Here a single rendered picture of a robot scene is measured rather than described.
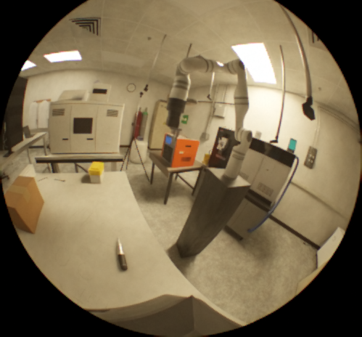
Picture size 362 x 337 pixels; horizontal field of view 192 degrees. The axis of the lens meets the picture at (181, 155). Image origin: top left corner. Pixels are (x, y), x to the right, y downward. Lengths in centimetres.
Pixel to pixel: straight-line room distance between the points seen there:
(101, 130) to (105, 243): 99
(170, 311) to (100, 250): 37
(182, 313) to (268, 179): 143
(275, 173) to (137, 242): 142
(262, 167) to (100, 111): 188
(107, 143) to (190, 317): 125
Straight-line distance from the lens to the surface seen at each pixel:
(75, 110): 124
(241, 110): 65
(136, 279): 46
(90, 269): 50
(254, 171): 149
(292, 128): 266
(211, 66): 56
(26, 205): 67
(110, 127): 118
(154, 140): 429
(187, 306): 20
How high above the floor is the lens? 136
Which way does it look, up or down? 18 degrees down
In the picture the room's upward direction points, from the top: 14 degrees clockwise
